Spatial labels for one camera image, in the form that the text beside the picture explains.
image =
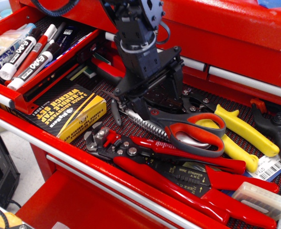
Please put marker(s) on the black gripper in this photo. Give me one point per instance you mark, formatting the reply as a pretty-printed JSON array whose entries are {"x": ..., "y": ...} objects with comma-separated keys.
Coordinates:
[{"x": 144, "y": 60}]

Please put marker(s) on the red grey handled scissors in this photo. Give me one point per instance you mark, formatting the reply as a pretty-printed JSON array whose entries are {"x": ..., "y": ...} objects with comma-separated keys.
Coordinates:
[{"x": 204, "y": 127}]

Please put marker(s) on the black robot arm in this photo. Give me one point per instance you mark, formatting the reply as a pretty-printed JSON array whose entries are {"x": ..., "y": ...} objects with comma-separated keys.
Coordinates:
[{"x": 136, "y": 22}]

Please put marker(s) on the large open red drawer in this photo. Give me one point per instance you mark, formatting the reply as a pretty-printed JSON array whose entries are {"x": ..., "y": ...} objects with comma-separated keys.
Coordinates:
[{"x": 113, "y": 191}]

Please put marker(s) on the small open red drawer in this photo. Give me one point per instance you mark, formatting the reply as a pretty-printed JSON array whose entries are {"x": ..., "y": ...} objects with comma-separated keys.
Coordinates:
[{"x": 88, "y": 23}]

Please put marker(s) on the red black crimping tool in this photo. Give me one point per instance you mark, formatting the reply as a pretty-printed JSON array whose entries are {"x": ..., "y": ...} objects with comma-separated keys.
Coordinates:
[{"x": 107, "y": 69}]

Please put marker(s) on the small grey black tool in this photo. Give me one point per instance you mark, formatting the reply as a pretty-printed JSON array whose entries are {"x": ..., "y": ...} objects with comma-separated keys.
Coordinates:
[{"x": 115, "y": 112}]

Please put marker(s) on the silver folding saw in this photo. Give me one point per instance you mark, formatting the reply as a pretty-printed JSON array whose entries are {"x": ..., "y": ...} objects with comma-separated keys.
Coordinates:
[{"x": 159, "y": 131}]

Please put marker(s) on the green white eraser block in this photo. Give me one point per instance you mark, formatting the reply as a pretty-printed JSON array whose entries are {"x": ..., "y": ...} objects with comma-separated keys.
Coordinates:
[{"x": 85, "y": 69}]

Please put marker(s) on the yellow black tap wrench box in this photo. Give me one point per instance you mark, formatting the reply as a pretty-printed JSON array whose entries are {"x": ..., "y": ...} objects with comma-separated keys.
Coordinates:
[{"x": 66, "y": 110}]

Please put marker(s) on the red metal tool chest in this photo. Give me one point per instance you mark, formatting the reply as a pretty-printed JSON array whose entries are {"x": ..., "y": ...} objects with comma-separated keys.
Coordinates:
[{"x": 239, "y": 36}]

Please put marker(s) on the dark pen box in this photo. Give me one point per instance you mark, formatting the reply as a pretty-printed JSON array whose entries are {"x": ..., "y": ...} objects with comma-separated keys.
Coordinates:
[{"x": 65, "y": 39}]

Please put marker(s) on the black expo marker front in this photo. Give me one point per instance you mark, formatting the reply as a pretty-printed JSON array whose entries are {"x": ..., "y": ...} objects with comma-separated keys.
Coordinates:
[{"x": 34, "y": 68}]

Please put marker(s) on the black expo marker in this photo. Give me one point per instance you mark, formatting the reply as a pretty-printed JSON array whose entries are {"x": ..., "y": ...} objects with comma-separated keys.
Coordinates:
[
  {"x": 34, "y": 68},
  {"x": 9, "y": 69}
]

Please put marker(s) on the red dry erase marker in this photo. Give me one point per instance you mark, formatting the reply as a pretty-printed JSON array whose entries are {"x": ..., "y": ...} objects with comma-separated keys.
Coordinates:
[{"x": 44, "y": 39}]

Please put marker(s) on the black pliers orange tip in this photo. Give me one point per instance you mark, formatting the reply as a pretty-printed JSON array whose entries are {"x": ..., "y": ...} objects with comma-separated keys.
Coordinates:
[{"x": 267, "y": 118}]

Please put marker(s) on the white barcode label card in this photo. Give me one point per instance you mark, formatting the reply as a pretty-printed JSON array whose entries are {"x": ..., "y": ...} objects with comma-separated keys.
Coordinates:
[{"x": 268, "y": 168}]

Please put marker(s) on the black expo marker middle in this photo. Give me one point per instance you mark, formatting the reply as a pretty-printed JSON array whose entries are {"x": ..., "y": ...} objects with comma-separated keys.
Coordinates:
[{"x": 9, "y": 69}]

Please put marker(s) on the blue dry erase marker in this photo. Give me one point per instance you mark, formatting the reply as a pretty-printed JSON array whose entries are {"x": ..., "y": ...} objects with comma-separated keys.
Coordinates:
[{"x": 5, "y": 57}]

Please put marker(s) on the clear plastic bag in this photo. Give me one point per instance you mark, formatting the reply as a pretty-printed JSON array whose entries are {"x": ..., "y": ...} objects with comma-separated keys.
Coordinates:
[{"x": 12, "y": 38}]

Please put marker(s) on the clear plastic bit case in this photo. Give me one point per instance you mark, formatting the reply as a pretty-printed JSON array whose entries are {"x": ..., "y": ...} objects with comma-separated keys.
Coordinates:
[{"x": 260, "y": 199}]

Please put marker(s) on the yellow sponge object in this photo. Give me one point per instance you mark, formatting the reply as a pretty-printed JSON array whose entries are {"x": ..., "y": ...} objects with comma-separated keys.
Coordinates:
[{"x": 12, "y": 219}]

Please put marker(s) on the yellow handled tin snips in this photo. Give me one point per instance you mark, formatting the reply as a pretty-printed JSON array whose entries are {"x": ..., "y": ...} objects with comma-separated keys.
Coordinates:
[{"x": 234, "y": 123}]

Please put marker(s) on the red automatic wire stripper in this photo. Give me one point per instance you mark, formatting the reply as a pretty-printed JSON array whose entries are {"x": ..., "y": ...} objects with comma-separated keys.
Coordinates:
[{"x": 106, "y": 144}]

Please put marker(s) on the flat red handled wire stripper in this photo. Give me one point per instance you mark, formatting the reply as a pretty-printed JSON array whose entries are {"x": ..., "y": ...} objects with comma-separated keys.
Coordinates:
[{"x": 201, "y": 190}]

